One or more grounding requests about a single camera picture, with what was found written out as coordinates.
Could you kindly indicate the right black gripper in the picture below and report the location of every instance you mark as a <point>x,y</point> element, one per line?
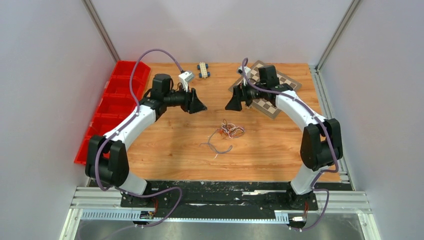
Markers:
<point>240,93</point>

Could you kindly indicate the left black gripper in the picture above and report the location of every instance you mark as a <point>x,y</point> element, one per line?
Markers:
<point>192,104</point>

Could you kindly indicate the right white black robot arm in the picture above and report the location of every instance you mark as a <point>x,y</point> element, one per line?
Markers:
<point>321,143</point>

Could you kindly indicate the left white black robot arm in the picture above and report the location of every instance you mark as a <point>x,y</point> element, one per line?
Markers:
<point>107,159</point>

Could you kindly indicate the red plastic bin row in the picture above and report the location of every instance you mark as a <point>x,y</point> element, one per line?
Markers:
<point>115,104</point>

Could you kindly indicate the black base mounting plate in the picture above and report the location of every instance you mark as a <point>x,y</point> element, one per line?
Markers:
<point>217,199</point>

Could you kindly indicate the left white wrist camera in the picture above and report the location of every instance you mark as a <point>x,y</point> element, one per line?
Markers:
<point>185,78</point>

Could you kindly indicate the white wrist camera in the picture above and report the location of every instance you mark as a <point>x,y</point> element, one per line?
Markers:
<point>185,78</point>
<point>246,70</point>

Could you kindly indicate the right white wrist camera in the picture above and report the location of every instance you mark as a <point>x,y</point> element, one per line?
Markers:
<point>246,70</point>

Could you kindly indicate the aluminium frame rail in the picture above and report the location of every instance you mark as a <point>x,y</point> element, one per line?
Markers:
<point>94,204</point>

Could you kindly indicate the left corner aluminium post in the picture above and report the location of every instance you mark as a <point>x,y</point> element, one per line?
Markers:
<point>95,17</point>

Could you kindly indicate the corner aluminium post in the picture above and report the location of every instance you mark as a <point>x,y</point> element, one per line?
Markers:
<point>95,17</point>
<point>348,15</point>

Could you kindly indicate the right corner aluminium post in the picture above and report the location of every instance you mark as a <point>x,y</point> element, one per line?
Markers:
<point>348,15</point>

